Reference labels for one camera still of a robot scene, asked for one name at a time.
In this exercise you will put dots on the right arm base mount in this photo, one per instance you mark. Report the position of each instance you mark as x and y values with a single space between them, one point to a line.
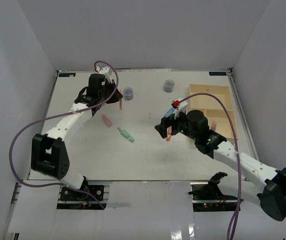
207 196

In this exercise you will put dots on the wooden compartment box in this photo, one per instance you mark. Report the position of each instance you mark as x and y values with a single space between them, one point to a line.
212 109

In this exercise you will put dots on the blue highlighter cap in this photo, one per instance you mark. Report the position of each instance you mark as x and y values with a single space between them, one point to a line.
169 112

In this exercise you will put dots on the pink highlighter cap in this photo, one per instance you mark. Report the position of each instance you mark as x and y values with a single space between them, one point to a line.
106 120

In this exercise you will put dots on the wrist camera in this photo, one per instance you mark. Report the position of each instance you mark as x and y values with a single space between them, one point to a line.
180 106
106 71

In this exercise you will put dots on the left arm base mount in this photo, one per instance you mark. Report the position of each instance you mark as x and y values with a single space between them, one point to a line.
92 197

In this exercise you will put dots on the green highlighter pen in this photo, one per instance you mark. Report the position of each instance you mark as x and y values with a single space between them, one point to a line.
125 134

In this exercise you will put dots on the clear clip jar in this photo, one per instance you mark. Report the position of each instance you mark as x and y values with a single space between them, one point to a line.
169 85
128 93

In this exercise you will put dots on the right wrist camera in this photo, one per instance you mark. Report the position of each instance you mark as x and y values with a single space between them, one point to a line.
180 106

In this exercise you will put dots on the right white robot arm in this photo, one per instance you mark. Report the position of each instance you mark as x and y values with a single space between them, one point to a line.
267 185

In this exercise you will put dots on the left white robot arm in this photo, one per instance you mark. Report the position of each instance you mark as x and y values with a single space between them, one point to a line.
49 154

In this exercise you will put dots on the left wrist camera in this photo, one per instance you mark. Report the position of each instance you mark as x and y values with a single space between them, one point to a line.
106 71

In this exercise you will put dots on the left clear clip jar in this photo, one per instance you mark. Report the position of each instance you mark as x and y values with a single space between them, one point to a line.
128 93

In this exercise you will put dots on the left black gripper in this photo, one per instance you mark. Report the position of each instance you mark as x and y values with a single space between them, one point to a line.
116 96

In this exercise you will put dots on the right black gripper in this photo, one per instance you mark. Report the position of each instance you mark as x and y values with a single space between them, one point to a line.
166 122

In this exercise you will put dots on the right clear clip jar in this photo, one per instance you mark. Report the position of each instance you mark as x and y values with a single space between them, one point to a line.
169 85

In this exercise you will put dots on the pink highlighter pen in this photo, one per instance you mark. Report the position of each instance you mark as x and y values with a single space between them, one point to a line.
213 126

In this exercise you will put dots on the orange highlighter pen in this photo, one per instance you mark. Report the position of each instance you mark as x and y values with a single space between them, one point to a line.
121 104

